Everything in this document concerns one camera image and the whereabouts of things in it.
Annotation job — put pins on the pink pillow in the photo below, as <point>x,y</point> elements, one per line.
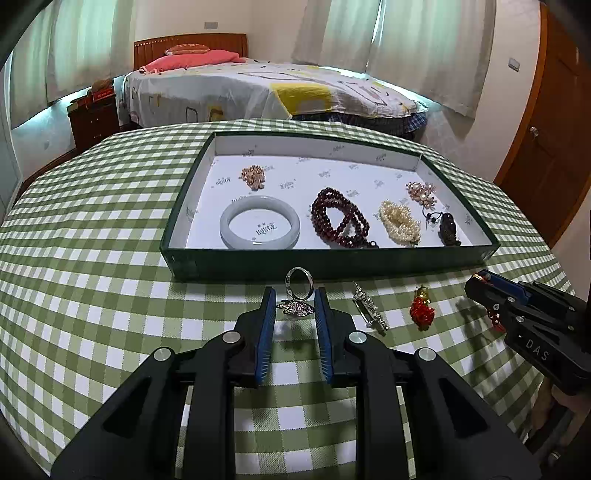
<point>194,60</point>

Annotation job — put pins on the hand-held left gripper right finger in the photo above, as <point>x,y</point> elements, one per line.
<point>323,337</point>

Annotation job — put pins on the silver bar brooch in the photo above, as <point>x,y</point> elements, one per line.
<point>369,308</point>

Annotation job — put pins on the orange cushion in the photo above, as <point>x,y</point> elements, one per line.
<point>187,48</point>

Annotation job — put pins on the wooden bed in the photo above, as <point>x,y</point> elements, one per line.
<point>152,46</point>

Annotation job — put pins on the pearl flower brooch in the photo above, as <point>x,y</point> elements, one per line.
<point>421,193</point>

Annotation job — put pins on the brown wooden door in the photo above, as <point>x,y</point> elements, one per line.
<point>554,138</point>

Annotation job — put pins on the dark green shallow box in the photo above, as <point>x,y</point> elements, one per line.
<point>323,265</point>

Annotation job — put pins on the metal door knob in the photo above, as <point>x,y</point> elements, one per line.
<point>534,132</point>

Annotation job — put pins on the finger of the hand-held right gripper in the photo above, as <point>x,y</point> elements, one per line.
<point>485,293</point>
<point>505,285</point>

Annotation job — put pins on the blue plaid sheet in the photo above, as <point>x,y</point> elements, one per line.
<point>392,122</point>

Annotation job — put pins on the white sheer curtain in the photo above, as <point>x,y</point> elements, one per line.
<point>429,50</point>
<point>337,32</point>
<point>32,60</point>
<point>92,41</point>

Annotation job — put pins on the dark flat box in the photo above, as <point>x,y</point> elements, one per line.
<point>78,106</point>

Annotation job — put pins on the green checkered tablecloth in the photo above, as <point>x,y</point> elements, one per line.
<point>92,230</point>

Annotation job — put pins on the dark wooden nightstand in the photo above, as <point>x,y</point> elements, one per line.
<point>94,122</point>

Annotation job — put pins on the brown plush toy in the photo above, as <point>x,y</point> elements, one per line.
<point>101,85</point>

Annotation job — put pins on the glass wardrobe door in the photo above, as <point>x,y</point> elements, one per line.
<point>7,152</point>

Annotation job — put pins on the patterned white bedsheet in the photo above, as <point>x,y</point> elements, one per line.
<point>231,92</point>

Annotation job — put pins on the white light switch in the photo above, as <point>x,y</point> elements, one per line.
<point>513,63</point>

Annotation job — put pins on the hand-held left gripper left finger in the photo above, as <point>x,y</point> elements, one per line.
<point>265,337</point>

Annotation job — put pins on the red flat box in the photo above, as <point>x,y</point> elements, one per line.
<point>101,94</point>

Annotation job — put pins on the red and gold charm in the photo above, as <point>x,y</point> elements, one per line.
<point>422,311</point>

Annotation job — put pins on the pale jade bangle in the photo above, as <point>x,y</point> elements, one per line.
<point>231,230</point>

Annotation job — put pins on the rose gold brooch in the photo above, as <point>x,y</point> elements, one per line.
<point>253,177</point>

